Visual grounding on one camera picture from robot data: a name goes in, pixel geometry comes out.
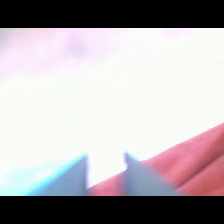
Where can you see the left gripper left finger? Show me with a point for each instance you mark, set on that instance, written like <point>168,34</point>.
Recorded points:
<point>71,180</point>

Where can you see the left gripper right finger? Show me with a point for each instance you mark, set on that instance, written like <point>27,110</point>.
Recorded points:
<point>143,181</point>

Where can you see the red garment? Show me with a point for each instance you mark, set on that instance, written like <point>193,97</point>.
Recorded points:
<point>200,160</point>

